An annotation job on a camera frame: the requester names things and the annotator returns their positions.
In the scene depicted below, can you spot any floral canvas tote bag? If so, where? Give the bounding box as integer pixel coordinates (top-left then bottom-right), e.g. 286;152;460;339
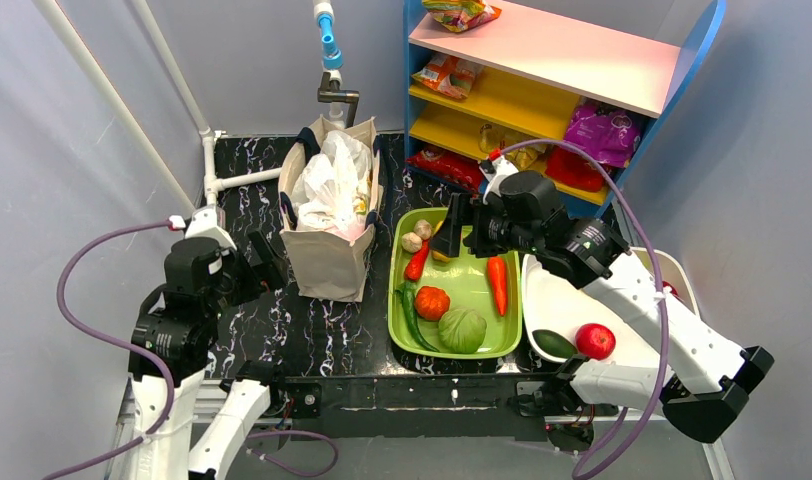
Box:
278;117;383;302

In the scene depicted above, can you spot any white plastic grocery bag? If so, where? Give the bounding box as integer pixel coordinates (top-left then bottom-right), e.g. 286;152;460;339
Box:
289;130;373;242

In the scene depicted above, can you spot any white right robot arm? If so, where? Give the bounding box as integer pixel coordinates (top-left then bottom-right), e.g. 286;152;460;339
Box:
431;171;774;443

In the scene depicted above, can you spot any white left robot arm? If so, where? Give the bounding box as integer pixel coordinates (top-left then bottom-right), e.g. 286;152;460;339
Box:
128;205;287;479

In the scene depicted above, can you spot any purple snack bag lower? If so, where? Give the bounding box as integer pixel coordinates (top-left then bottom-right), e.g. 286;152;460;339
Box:
564;99;648;168

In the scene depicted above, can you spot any orange green snack bag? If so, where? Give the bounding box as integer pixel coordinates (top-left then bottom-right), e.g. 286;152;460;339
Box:
421;0;502;33

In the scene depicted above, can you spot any yellow bell pepper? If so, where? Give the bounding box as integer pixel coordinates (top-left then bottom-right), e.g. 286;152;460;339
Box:
431;221;455;264

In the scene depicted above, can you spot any garlic bulb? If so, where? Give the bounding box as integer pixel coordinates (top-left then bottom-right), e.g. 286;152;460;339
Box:
413;219;433;241
400;232;424;254

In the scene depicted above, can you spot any small red chili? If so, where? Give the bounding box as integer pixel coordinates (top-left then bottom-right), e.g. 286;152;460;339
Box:
404;240;430;282

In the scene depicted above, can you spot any yellow clear snack packet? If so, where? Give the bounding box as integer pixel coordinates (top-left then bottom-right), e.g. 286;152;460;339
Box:
478;123;548;170

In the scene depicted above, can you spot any orange carrot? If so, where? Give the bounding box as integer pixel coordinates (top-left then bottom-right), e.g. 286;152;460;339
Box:
486;256;508;317

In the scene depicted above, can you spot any red snack packet right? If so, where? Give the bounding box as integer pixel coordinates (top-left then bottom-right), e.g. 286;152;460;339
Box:
545;147;606;192

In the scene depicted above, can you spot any red snack packet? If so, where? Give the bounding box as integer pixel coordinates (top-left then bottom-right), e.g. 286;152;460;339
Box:
406;145;485;192
545;147;606;192

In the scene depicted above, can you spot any green chili pepper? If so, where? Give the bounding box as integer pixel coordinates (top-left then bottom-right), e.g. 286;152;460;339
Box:
395;281;439;353

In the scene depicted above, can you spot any orange pumpkin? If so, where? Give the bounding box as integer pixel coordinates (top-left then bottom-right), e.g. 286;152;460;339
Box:
413;286;451;322

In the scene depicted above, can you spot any green plastic tray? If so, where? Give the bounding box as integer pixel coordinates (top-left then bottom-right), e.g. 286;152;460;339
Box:
387;207;523;360

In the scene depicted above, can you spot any red snack packet left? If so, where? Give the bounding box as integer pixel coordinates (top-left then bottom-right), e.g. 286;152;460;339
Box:
406;145;485;192

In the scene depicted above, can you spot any green cabbage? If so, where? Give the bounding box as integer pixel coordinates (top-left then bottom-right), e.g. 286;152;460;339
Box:
438;308;487;354

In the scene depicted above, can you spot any white plastic tray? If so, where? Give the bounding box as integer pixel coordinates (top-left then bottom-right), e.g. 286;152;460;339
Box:
521;246;702;370

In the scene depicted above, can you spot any colourful blue shelf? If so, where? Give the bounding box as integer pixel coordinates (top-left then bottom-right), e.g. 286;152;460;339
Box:
402;0;728;220

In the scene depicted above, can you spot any green avocado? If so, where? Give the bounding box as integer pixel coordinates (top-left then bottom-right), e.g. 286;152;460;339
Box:
532;329;578;359

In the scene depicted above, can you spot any red apple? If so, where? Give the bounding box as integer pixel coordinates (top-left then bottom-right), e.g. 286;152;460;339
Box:
574;323;617;360

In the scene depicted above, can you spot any red pomegranate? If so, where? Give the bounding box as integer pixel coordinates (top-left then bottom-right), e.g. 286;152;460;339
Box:
662;281;681;299

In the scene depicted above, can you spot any orange noodle packet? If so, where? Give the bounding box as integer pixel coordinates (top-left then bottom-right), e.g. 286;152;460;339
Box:
411;52;483;100

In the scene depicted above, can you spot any black clamp on pipe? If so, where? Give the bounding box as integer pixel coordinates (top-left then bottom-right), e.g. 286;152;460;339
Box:
317;69;360;128

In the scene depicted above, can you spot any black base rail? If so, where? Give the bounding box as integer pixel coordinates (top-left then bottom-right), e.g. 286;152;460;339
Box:
223;370;619;444

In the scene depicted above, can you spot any white pvc pipe frame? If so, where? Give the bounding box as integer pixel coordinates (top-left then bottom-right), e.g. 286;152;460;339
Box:
33;0;350;217

